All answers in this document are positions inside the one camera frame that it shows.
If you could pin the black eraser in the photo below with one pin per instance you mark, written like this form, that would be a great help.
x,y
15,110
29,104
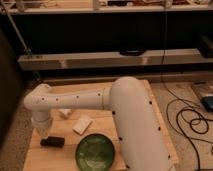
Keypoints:
x,y
53,142

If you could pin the white plastic bottle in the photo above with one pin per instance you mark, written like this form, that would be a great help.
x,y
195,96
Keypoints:
x,y
65,113

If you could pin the green glass bowl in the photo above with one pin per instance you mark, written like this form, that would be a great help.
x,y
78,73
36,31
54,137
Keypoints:
x,y
95,152

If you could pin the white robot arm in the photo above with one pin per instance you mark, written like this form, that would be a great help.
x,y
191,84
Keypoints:
x,y
142,142

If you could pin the blue device on floor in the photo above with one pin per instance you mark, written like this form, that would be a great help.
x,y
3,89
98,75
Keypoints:
x,y
207,102

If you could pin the white rectangular box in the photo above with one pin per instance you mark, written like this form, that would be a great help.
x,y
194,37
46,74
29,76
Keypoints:
x,y
82,124

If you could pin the metal shelf rack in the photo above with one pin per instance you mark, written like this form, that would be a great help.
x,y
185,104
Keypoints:
x,y
86,45

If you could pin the black object on shelf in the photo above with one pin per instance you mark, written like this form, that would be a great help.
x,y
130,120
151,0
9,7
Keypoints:
x,y
129,52

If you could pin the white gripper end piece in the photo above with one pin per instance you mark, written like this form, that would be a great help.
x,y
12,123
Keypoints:
x,y
43,128

